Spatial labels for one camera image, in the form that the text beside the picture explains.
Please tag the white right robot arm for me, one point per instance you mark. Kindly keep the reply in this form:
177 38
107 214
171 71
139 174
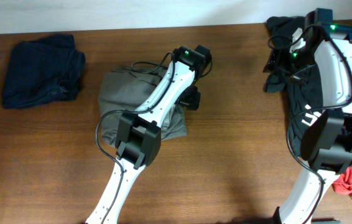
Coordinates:
326 146

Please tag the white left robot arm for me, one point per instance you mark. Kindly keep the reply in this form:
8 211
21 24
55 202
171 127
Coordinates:
138 140

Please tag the folded dark navy garment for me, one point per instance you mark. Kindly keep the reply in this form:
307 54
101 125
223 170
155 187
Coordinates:
43 71

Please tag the grey shorts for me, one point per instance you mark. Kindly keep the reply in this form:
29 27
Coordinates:
123 89

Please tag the black t-shirt with white print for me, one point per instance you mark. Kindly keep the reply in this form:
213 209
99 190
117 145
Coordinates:
300 97

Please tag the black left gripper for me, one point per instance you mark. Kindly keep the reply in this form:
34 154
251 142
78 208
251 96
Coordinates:
193 99

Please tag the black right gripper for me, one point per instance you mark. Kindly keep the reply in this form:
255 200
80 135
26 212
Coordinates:
278 60

